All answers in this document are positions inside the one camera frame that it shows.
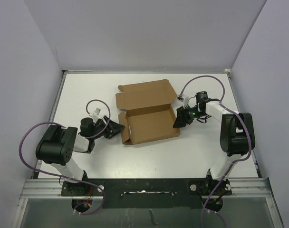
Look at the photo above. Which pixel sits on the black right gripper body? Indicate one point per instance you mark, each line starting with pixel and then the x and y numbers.
pixel 193 113

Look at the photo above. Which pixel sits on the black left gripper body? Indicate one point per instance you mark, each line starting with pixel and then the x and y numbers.
pixel 101 125

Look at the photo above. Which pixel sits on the brown cardboard box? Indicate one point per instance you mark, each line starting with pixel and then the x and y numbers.
pixel 146 112

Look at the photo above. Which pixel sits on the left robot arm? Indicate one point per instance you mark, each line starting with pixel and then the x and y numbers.
pixel 58 144

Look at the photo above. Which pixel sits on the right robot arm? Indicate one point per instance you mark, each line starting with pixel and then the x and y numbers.
pixel 237 137

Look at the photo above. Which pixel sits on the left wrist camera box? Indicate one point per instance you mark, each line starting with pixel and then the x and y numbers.
pixel 95 115

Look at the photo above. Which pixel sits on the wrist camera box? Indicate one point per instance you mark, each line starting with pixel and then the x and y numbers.
pixel 184 99
pixel 95 115

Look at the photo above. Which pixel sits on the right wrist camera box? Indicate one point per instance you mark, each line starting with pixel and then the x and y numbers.
pixel 184 99

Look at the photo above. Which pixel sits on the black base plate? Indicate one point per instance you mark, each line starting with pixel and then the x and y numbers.
pixel 149 193

